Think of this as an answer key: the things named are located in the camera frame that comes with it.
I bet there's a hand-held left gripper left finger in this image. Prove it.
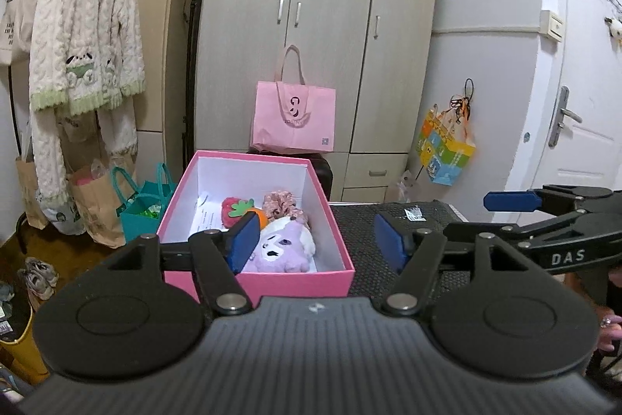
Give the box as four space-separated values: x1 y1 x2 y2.
107 217 260 313

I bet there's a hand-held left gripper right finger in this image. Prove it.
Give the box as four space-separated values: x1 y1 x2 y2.
374 212 511 315

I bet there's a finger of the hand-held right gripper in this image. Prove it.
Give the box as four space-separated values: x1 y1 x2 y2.
483 184 622 214
443 213 622 247

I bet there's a pink strawberry plush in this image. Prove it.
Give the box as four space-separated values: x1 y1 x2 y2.
221 197 256 228

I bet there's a purple plush toy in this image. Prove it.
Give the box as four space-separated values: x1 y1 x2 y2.
241 221 312 274

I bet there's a floral fabric scrunchie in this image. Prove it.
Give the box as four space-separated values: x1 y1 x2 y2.
262 190 308 226

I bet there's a white plush toy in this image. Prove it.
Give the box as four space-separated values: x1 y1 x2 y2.
265 218 316 256

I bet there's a pink cardboard box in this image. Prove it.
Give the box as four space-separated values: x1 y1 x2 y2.
158 150 356 299

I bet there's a person's right hand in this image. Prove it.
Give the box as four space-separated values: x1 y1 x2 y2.
597 314 622 354

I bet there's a printed paper sheet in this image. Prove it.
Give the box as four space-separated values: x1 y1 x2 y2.
193 191 229 233

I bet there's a clear plastic bag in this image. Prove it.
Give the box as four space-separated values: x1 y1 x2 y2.
398 169 425 203

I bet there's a colourful paper bag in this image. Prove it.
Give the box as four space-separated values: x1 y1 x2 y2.
418 79 476 186

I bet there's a black suitcase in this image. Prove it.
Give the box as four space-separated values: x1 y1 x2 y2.
245 147 334 202

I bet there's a teal tote bag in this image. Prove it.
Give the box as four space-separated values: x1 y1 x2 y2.
113 162 176 243

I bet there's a pink tote bag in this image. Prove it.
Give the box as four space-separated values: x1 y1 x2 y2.
250 44 337 154

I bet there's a brown paper bag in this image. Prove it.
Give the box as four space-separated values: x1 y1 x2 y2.
16 155 49 230
68 155 134 248

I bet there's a white door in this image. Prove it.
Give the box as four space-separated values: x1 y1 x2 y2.
505 0 622 202

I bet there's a pair of sneakers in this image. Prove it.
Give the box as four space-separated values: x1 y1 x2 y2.
17 257 59 299

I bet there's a black clothes rack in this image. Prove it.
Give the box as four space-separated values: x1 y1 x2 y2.
7 0 120 256

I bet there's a beige cabinet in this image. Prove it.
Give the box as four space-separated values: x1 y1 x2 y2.
68 0 215 153

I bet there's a cream fluffy robe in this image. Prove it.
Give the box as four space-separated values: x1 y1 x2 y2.
28 0 147 221

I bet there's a canvas tote bag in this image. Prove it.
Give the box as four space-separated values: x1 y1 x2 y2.
0 0 40 66

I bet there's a metal door handle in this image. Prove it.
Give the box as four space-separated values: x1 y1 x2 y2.
549 87 583 148

